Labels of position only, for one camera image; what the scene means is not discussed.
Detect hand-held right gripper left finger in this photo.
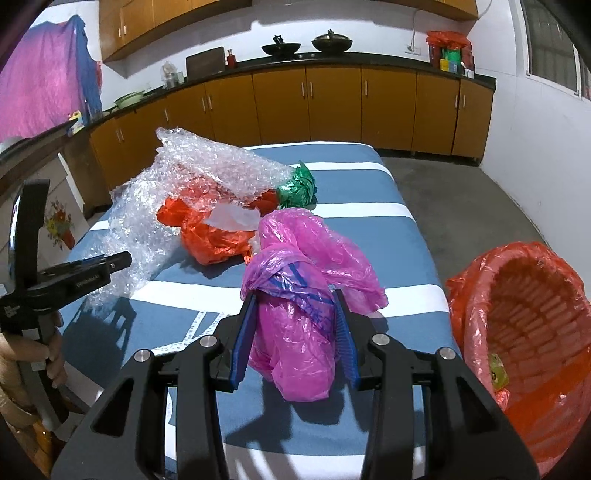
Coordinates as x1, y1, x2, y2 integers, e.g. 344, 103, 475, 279
51, 291, 259, 480

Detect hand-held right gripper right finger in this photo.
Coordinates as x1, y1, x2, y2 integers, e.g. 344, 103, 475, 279
331, 288, 541, 480

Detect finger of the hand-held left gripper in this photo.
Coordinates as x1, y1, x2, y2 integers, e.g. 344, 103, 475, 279
38, 251, 133, 302

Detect pink plastic bag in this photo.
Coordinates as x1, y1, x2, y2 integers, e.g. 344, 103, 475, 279
240, 208, 387, 402

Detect orange plastic bag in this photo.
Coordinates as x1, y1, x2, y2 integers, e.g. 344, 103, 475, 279
157, 188, 280, 267

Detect white plastic bag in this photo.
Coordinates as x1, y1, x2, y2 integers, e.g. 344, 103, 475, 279
203, 204, 264, 254

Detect clear bubble wrap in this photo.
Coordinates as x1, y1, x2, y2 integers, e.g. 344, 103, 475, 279
84, 127, 296, 315

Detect green plastic bag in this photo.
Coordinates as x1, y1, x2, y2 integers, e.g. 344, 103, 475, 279
276, 161, 318, 209

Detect red basket with orange liner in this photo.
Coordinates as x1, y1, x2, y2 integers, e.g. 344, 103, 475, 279
445, 241, 591, 479

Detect person's left forearm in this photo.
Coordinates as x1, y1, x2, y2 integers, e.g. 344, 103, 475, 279
0, 369, 51, 478

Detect person's left hand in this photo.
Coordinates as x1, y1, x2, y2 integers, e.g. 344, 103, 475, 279
0, 311, 68, 389

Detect white cabinet with flower print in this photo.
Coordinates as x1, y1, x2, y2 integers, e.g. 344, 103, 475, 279
39, 152, 91, 253

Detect blue white striped bed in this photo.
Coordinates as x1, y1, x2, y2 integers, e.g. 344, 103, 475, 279
55, 142, 462, 480

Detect green yellow wrapper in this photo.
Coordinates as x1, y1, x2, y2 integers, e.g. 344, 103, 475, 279
488, 353, 509, 389

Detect green basin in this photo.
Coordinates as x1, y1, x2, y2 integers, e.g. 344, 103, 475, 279
113, 91, 145, 110

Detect pink and blue hanging cloth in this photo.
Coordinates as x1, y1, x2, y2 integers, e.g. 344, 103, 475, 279
0, 15, 103, 142

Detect brown cutting board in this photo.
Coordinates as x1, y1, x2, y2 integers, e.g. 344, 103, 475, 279
185, 47, 226, 82

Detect brown lower kitchen cabinets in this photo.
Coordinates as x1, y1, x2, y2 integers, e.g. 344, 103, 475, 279
88, 65, 497, 204

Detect brown kitchen cabinets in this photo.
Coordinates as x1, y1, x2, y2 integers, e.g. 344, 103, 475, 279
99, 0, 479, 64
88, 65, 497, 204

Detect brown upper kitchen cabinets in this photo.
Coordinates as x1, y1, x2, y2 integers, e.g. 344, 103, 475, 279
99, 0, 479, 64

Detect black wok without lid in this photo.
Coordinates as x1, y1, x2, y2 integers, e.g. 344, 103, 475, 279
261, 34, 302, 57

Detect black kitchen countertop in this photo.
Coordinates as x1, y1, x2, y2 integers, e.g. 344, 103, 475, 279
69, 50, 498, 136

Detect black wok with lid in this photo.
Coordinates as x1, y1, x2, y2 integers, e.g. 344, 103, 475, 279
311, 29, 354, 54

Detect red bag with boxes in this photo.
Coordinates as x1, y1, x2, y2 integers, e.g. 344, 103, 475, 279
426, 30, 476, 75

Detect barred window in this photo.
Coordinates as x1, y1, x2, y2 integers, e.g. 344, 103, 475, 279
519, 0, 591, 100

